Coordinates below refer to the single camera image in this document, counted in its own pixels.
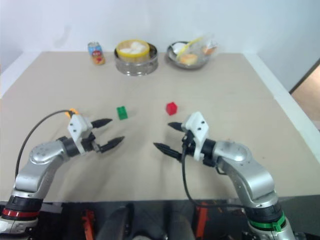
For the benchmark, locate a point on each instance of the yellow rimmed steamer basket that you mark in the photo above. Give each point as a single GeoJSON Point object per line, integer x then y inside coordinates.
{"type": "Point", "coordinates": [119, 52]}

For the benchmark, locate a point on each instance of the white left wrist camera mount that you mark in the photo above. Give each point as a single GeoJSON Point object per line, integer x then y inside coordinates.
{"type": "Point", "coordinates": [77, 127]}

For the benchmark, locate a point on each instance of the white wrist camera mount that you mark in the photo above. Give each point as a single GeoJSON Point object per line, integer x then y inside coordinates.
{"type": "Point", "coordinates": [77, 127]}
{"type": "Point", "coordinates": [198, 125]}

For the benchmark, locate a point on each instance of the golden bread piece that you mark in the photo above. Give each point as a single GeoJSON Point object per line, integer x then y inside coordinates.
{"type": "Point", "coordinates": [188, 60]}

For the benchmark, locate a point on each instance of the orange food piece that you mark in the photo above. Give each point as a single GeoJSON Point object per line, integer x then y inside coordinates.
{"type": "Point", "coordinates": [209, 50]}

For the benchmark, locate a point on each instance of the round steel steamer pot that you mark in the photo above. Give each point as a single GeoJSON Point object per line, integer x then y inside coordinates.
{"type": "Point", "coordinates": [136, 67]}

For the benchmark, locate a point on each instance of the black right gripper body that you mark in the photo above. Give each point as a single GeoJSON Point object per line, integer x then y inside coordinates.
{"type": "Point", "coordinates": [189, 145]}

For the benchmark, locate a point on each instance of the red block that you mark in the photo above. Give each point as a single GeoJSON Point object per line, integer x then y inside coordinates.
{"type": "Point", "coordinates": [171, 108]}

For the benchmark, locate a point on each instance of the orange red bracket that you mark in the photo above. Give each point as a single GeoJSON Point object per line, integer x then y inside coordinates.
{"type": "Point", "coordinates": [88, 225]}
{"type": "Point", "coordinates": [202, 220]}

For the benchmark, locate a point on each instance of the white steamed bun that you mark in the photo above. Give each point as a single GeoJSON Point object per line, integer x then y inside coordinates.
{"type": "Point", "coordinates": [138, 47]}
{"type": "Point", "coordinates": [126, 50]}

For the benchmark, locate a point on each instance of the yellow stick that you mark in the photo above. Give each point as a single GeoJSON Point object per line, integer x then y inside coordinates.
{"type": "Point", "coordinates": [185, 48]}

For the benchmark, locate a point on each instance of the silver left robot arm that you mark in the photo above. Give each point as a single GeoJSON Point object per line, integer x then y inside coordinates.
{"type": "Point", "coordinates": [37, 155]}

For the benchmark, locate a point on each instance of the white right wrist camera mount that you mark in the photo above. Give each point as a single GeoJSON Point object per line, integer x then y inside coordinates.
{"type": "Point", "coordinates": [198, 125]}

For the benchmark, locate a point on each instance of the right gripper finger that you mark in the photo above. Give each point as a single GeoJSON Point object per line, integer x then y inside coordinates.
{"type": "Point", "coordinates": [178, 126]}
{"type": "Point", "coordinates": [168, 150]}

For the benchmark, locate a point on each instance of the green block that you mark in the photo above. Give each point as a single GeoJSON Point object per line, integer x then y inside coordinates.
{"type": "Point", "coordinates": [122, 113]}

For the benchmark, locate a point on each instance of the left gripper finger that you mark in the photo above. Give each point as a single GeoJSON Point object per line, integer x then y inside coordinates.
{"type": "Point", "coordinates": [101, 122]}
{"type": "Point", "coordinates": [111, 144]}

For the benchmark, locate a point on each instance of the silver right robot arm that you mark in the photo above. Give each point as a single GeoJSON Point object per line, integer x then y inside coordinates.
{"type": "Point", "coordinates": [250, 172]}

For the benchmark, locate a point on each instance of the clear plastic bag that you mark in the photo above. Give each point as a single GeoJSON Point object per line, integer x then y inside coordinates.
{"type": "Point", "coordinates": [207, 41]}

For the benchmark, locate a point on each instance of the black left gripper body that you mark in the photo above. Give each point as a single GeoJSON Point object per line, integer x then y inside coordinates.
{"type": "Point", "coordinates": [88, 144]}

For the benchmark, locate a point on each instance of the white round food piece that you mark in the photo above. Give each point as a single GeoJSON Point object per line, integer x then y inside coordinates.
{"type": "Point", "coordinates": [178, 47]}

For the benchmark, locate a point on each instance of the beige table cover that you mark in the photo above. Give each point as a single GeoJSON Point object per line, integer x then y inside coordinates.
{"type": "Point", "coordinates": [150, 87]}

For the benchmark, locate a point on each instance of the printed drink can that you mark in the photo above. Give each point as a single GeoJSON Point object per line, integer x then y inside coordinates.
{"type": "Point", "coordinates": [96, 53]}

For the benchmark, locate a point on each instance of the round steel bowl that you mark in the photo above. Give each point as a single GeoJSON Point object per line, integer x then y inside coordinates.
{"type": "Point", "coordinates": [191, 66]}

